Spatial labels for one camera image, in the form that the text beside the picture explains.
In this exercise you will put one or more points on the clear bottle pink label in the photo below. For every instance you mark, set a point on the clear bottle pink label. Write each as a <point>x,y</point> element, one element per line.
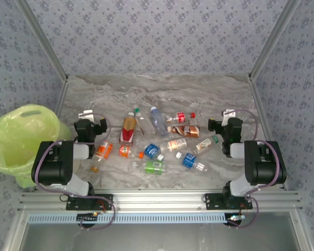
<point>175,144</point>

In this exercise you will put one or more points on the aluminium table side rail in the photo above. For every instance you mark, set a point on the aluminium table side rail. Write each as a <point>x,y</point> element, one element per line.
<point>263,115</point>
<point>61,96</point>

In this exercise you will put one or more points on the aluminium frame post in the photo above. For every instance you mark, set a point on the aluminium frame post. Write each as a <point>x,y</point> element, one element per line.
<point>273,39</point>
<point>43,39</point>

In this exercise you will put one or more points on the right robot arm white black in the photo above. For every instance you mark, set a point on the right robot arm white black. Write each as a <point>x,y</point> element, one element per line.
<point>264,164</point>

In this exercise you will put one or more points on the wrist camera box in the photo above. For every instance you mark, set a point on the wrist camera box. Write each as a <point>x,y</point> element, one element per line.
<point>85,114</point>
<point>228,113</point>

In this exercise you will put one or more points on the crushed blue label bottle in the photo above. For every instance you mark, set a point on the crushed blue label bottle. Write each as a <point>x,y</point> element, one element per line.
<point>151,150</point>

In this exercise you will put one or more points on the small orange bottle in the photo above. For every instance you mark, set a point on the small orange bottle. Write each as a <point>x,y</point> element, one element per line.
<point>108,151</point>

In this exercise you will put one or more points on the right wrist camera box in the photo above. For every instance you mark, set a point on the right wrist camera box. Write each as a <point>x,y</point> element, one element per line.
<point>228,113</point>

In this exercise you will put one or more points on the long blue label bottle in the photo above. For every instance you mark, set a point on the long blue label bottle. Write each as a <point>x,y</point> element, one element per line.
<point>188,159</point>

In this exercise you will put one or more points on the brown coffee label bottle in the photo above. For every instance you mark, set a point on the brown coffee label bottle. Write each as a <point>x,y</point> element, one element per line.
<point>184,130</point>

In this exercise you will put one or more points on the orange white label bottle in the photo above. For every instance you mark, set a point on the orange white label bottle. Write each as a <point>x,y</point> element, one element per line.
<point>101,150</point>

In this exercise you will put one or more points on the clear water bottle pale cap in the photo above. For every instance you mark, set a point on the clear water bottle pale cap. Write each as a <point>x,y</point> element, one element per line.
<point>158,121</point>

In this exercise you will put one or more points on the crushed orange label bottle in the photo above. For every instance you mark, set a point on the crushed orange label bottle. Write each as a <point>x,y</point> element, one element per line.
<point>124,151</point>

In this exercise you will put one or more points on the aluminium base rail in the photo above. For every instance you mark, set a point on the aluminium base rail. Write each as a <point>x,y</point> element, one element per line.
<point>157,200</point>

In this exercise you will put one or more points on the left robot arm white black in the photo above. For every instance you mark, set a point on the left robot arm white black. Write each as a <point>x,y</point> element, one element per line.
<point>55,164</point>

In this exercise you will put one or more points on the small circuit board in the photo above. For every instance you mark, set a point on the small circuit board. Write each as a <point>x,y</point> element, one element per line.
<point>87,217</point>
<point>235,217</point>

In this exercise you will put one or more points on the clear bottle green neck band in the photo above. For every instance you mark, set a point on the clear bottle green neck band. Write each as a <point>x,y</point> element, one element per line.
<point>140,120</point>

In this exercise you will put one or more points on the cola bottle red cap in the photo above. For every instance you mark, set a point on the cola bottle red cap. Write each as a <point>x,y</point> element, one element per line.
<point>181,117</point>

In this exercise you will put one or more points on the green plastic bin bag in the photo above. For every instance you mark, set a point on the green plastic bin bag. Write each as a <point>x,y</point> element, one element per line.
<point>15,136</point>

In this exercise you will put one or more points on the right small circuit board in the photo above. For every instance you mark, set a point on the right small circuit board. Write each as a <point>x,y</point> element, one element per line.
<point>235,217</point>

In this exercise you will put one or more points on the left small circuit board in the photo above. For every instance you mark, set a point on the left small circuit board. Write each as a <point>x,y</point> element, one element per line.
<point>87,217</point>

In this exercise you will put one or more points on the round waste bin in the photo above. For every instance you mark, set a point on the round waste bin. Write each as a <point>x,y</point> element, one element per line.
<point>26,181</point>

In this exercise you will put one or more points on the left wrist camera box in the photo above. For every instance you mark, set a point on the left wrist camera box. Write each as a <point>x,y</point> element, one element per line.
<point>85,114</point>

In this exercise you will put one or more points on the brown tea bottle red label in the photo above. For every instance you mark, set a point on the brown tea bottle red label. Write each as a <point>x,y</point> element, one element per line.
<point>127,130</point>

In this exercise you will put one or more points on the white label bottle green cap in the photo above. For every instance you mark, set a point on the white label bottle green cap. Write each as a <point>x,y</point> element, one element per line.
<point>204,144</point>

